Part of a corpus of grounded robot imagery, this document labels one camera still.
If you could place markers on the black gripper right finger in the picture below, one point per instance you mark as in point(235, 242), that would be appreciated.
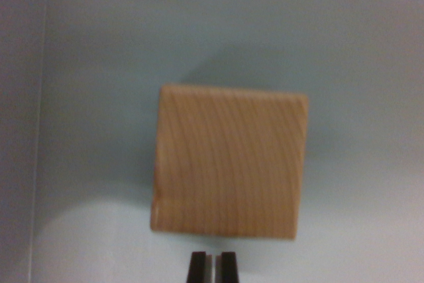
point(228, 268)

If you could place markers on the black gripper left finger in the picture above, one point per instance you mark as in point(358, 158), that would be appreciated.
point(198, 268)

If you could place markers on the wooden cube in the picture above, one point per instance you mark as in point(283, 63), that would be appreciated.
point(228, 163)

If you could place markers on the white plastic tray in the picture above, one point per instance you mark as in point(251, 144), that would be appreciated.
point(348, 130)

